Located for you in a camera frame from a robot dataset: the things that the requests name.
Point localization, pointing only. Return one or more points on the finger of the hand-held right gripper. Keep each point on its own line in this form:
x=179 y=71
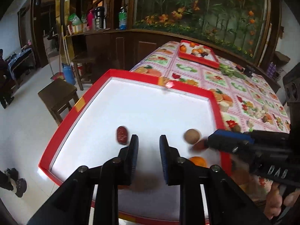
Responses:
x=234 y=136

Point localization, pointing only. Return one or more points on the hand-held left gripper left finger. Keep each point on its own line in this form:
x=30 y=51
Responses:
x=134 y=155

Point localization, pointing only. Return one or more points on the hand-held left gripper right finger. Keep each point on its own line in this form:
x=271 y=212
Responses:
x=164 y=158

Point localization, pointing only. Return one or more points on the red date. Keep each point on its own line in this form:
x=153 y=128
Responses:
x=199 y=145
x=122 y=134

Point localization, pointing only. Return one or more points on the beige yam chunk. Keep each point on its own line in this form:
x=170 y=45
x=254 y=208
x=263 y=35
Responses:
x=266 y=107
x=226 y=106
x=257 y=114
x=250 y=123

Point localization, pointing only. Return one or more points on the orange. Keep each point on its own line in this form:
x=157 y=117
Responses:
x=198 y=161

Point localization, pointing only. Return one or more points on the brown round fruit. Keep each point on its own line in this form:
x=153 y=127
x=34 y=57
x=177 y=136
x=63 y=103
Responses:
x=236 y=128
x=265 y=118
x=192 y=136

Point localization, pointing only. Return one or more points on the red box with white inside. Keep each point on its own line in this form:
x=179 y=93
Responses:
x=140 y=107

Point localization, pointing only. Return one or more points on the person's right hand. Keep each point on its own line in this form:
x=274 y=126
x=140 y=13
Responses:
x=271 y=202

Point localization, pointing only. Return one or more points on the green leafy vegetables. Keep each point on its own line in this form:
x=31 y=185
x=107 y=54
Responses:
x=230 y=71

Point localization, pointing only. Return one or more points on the small red and black item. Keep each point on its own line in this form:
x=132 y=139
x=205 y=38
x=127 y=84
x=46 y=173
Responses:
x=239 y=68

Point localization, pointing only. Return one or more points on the purple bottle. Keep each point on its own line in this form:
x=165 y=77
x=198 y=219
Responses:
x=271 y=69

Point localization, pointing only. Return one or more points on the fruit and flower printed tablecloth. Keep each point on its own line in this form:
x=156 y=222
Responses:
x=187 y=73

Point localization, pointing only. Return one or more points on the red fruit-printed box lid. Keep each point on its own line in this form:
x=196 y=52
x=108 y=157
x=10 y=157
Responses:
x=199 y=55

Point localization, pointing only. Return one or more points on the brown cardboard box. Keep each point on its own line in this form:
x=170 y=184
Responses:
x=282 y=56

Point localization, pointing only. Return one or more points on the dark wooden stool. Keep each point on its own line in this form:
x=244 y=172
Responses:
x=84 y=62
x=58 y=92

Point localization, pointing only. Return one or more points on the blue plastic jug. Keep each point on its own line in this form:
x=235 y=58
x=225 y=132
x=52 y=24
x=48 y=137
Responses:
x=69 y=75

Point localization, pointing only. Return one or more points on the red dustpan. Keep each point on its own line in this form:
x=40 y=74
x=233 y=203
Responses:
x=58 y=76

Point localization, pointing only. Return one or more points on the dark wooden cabinet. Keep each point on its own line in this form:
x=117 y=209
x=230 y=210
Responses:
x=110 y=46

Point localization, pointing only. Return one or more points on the black shoe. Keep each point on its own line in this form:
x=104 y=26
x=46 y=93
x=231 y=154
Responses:
x=20 y=188
x=11 y=174

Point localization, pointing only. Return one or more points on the green plastic bottle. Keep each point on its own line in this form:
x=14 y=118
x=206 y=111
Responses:
x=122 y=18

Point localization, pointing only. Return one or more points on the striped cardboard box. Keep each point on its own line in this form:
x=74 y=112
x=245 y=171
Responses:
x=78 y=28

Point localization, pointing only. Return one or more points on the black thermos flask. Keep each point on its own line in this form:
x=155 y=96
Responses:
x=99 y=18

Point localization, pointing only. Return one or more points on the pink bottle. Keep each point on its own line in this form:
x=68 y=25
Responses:
x=90 y=20

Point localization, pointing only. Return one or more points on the green snack packets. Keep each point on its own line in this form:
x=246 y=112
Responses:
x=74 y=20

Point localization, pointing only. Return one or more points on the table with blue cloth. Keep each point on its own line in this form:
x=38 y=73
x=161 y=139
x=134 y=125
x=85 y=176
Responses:
x=20 y=59

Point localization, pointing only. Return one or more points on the small black tripod mount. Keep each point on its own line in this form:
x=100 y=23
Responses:
x=249 y=71

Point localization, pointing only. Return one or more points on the flower wall picture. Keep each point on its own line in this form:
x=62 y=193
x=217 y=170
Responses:
x=199 y=7

